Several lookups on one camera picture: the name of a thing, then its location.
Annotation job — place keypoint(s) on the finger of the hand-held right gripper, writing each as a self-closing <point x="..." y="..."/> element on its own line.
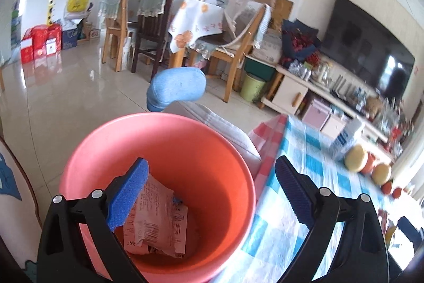
<point x="409" y="233"/>

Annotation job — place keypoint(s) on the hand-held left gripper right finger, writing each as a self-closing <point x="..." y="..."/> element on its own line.
<point x="294" y="190"/>

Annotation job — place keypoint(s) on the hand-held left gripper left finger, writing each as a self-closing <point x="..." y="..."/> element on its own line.
<point x="129" y="190"/>

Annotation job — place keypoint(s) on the white printed plastic packet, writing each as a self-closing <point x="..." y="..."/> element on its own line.
<point x="155" y="220"/>

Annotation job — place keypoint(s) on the pink plastic bucket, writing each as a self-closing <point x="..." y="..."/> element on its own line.
<point x="198" y="170"/>

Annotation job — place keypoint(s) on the blue checked tablecloth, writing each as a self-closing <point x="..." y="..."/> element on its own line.
<point x="314" y="157"/>

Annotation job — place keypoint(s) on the small tangerine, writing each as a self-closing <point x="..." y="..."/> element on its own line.
<point x="396" y="192"/>

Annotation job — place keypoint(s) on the tangerine with leaf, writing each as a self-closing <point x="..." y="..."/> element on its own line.
<point x="386" y="188"/>

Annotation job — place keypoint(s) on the red checked cloth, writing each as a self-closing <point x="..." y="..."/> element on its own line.
<point x="268" y="143"/>

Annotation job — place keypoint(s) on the yellow pear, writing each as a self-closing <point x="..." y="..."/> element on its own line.
<point x="355" y="158"/>
<point x="381" y="173"/>

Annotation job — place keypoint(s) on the white bottle with blue label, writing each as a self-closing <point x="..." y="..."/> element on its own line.
<point x="344" y="138"/>

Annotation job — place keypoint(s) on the pale storage box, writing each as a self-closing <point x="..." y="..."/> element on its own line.
<point x="336" y="129"/>

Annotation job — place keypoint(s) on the red apple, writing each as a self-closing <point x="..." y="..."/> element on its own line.
<point x="369" y="165"/>

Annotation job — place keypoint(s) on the red packages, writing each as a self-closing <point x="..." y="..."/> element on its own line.
<point x="396" y="137"/>

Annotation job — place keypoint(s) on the light grey cushion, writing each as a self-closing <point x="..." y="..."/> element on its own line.
<point x="215" y="127"/>

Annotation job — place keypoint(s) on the green waste bin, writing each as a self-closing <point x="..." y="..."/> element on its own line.
<point x="251" y="87"/>

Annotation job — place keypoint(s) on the blue padded stool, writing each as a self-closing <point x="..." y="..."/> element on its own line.
<point x="175" y="87"/>

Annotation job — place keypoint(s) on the black router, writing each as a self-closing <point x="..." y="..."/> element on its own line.
<point x="341" y="87"/>

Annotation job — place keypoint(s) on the clear plastic bag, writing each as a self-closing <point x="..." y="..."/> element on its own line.
<point x="389" y="117"/>

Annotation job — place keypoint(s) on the white electric kettle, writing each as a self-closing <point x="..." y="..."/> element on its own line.
<point x="324" y="74"/>

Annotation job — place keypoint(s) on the pack of small bottles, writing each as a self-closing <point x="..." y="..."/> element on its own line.
<point x="299" y="69"/>

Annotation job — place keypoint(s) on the green storage box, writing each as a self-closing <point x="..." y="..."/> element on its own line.
<point x="261" y="66"/>

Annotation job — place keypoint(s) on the dark blue flower bouquet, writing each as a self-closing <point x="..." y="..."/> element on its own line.
<point x="299" y="41"/>

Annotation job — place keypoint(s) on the wooden chair with crochet cover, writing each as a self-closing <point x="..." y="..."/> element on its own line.
<point x="228" y="55"/>

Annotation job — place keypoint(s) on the light wooden chair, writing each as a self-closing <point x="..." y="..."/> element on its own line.
<point x="116" y="34"/>

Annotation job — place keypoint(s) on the dark wooden chair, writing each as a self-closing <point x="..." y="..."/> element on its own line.
<point x="145" y="34"/>

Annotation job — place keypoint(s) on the black television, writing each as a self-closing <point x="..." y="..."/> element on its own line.
<point x="364" y="44"/>

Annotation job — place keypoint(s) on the blue box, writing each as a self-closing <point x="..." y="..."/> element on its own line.
<point x="69" y="39"/>

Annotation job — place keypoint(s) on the red gift box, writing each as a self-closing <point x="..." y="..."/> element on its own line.
<point x="39" y="44"/>

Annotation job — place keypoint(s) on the orange print tablecloth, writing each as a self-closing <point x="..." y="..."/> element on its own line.
<point x="192" y="21"/>

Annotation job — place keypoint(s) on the yellow bag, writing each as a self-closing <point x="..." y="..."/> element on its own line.
<point x="77" y="4"/>

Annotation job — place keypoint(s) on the white mesh food cover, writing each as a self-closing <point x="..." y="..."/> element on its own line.
<point x="245" y="1"/>

